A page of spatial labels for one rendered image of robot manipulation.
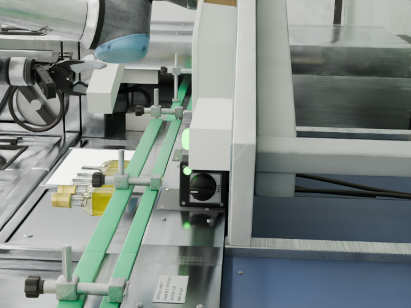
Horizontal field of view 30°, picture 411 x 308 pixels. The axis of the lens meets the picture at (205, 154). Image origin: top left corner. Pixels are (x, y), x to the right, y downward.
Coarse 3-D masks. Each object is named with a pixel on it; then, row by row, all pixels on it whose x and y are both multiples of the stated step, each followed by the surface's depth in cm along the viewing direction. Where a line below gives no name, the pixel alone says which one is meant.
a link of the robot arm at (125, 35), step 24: (0, 0) 158; (24, 0) 160; (48, 0) 162; (72, 0) 165; (96, 0) 166; (120, 0) 167; (144, 0) 169; (24, 24) 162; (48, 24) 163; (72, 24) 164; (96, 24) 164; (120, 24) 165; (144, 24) 168; (96, 48) 168; (120, 48) 165; (144, 48) 169
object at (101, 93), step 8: (112, 64) 201; (120, 64) 205; (96, 72) 198; (104, 72) 198; (112, 72) 198; (120, 72) 205; (96, 80) 195; (104, 80) 195; (112, 80) 195; (120, 80) 206; (88, 88) 191; (96, 88) 192; (104, 88) 192; (112, 88) 192; (88, 96) 191; (96, 96) 190; (104, 96) 190; (112, 96) 193; (88, 104) 192; (96, 104) 192; (104, 104) 192; (112, 104) 193; (96, 112) 193; (104, 112) 193; (112, 112) 194
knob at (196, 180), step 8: (200, 176) 126; (208, 176) 127; (192, 184) 126; (200, 184) 126; (208, 184) 126; (216, 184) 127; (192, 192) 125; (200, 192) 125; (208, 192) 125; (200, 200) 127
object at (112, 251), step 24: (144, 144) 174; (168, 144) 175; (144, 168) 158; (120, 192) 141; (144, 192) 142; (120, 216) 130; (144, 216) 130; (96, 240) 119; (120, 240) 120; (96, 264) 111; (120, 264) 111
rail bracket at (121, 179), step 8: (120, 152) 142; (120, 160) 143; (120, 168) 143; (96, 176) 143; (104, 176) 144; (112, 176) 144; (120, 176) 143; (128, 176) 144; (152, 176) 143; (160, 176) 143; (96, 184) 144; (104, 184) 144; (112, 184) 144; (120, 184) 143; (128, 184) 144; (136, 184) 144; (144, 184) 143; (152, 184) 143; (160, 184) 142
